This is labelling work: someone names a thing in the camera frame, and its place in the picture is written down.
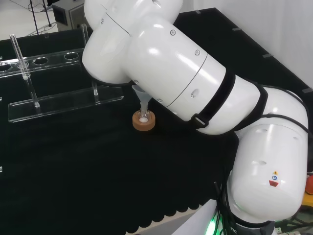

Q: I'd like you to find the black cable bundle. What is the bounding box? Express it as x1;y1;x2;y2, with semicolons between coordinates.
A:
213;168;237;235

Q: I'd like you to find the small round-bottom glass flask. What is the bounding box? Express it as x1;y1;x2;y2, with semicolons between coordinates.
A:
136;109;151;124

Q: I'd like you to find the black tripod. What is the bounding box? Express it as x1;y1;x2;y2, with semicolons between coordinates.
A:
27;0;57;28

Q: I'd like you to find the clear acrylic funnel stand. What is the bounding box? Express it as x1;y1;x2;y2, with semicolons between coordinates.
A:
0;23;124;123

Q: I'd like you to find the translucent plastic funnel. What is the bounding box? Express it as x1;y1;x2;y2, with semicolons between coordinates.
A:
132;85;150;118

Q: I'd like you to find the grey metal box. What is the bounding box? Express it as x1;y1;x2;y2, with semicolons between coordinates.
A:
51;0;87;32

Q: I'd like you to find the yellow stop button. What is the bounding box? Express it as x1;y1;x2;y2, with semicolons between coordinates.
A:
301;174;313;209

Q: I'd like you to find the cork ring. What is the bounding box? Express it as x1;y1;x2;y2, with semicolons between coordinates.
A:
132;110;157;133

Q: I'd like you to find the black table cloth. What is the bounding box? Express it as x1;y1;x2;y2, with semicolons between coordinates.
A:
0;7;313;235

